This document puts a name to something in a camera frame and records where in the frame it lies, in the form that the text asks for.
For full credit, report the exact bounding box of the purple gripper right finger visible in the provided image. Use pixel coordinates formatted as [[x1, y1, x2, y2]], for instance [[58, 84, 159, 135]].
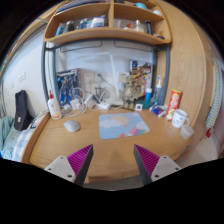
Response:
[[134, 145, 181, 185]]

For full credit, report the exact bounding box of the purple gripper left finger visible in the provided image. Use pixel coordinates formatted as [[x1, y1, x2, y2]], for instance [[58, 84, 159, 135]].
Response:
[[45, 144, 93, 186]]

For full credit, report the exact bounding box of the grey computer mouse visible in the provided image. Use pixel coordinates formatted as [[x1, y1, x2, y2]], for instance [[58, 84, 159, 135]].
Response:
[[64, 120, 81, 132]]

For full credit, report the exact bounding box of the pastel cloud mouse pad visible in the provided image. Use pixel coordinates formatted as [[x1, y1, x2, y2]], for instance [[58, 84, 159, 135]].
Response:
[[99, 112, 150, 140]]

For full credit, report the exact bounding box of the clear plastic cup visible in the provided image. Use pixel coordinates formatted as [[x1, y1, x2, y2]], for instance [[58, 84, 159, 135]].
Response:
[[180, 125, 194, 139]]

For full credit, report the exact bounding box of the white mug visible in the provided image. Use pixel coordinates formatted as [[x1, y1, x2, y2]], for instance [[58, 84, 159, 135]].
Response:
[[172, 109, 190, 128]]

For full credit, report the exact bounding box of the blue snack packet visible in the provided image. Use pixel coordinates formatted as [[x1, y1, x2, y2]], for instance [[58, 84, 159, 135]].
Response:
[[150, 105, 168, 117]]

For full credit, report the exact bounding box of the white bottle red cap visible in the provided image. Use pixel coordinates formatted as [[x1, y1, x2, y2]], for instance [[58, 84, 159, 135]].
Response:
[[48, 92, 62, 119]]

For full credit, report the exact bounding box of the small white cube clock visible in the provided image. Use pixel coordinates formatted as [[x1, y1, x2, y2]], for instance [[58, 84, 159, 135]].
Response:
[[135, 104, 143, 111]]

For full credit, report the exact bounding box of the plaid bed blanket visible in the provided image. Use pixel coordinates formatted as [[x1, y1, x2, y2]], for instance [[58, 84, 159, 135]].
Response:
[[0, 115, 38, 163]]

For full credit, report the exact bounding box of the white power strip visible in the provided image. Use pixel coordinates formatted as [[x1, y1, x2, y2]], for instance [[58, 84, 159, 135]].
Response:
[[97, 101, 111, 110]]

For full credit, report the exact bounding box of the black bag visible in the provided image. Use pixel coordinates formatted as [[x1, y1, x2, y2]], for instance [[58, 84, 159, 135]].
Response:
[[14, 90, 33, 131]]

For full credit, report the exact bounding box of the blue spray bottle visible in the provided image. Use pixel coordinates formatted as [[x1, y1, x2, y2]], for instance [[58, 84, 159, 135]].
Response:
[[153, 75, 162, 105]]

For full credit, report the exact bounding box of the red chips can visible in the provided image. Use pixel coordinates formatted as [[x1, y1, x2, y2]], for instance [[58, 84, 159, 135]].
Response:
[[165, 89, 182, 120]]

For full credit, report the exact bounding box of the blue robot model box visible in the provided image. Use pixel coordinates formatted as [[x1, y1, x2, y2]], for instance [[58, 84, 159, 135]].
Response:
[[57, 69, 80, 106]]

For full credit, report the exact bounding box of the white coiled cable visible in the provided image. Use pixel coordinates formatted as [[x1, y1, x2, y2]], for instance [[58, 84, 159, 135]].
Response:
[[60, 87, 88, 118]]

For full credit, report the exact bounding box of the wooden wall shelf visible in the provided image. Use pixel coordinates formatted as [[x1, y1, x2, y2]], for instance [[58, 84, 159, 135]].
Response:
[[43, 0, 172, 45]]

